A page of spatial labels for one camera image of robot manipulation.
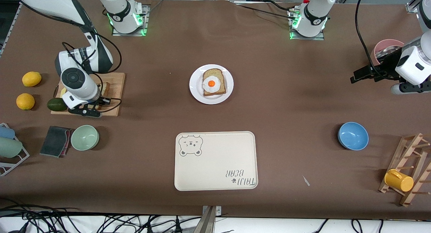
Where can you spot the round white plate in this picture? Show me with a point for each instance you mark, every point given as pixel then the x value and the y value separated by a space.
pixel 195 88

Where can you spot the metal table edge bracket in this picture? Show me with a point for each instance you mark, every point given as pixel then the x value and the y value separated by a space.
pixel 208 223

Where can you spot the round yellow lemon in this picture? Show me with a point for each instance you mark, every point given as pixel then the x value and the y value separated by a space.
pixel 25 101

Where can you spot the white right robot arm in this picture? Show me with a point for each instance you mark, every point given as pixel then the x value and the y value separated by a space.
pixel 82 88

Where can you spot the pink bowl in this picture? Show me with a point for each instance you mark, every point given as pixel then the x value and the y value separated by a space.
pixel 387 43

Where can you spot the mint green bowl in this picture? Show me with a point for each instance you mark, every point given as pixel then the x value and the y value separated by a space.
pixel 85 137

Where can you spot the blue bowl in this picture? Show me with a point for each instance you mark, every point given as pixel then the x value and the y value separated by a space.
pixel 353 136

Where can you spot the small white paper scrap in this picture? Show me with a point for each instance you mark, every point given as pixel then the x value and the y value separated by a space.
pixel 306 181

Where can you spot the light blue cup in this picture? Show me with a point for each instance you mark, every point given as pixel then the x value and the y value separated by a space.
pixel 6 132

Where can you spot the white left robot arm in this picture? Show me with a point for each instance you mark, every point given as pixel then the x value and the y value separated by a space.
pixel 313 21

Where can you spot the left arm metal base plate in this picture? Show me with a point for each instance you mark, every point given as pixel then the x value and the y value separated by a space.
pixel 318 37

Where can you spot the sage green cup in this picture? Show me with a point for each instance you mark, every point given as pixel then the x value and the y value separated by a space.
pixel 10 147

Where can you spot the bamboo cutting board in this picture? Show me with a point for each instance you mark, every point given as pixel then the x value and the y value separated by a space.
pixel 116 81

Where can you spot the dark green avocado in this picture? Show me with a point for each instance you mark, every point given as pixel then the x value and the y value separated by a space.
pixel 56 105

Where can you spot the yellow mug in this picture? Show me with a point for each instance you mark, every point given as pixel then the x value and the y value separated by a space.
pixel 400 181

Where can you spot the bread slice under egg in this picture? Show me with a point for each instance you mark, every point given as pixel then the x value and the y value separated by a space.
pixel 212 72

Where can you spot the cream bear print tray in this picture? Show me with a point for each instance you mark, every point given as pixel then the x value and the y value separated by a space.
pixel 215 165

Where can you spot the wooden mug rack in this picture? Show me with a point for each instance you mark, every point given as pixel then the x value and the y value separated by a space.
pixel 405 199

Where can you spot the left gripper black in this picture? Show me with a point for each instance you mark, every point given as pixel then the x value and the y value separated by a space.
pixel 388 65

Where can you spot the fried egg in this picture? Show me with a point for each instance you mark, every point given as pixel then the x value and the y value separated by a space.
pixel 211 83

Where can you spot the dark grey folded cloth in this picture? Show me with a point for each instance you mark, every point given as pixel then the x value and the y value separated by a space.
pixel 54 140

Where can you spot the aluminium frame rail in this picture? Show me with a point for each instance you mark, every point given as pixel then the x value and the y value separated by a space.
pixel 11 24
pixel 412 5

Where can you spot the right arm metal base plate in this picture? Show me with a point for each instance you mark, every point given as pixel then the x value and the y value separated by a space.
pixel 116 33

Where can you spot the oval yellow lemon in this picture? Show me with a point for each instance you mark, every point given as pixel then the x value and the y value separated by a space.
pixel 31 79

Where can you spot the pink folded cloth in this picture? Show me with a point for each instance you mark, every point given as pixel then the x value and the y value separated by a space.
pixel 68 138

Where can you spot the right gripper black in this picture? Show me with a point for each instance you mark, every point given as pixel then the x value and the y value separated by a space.
pixel 100 100

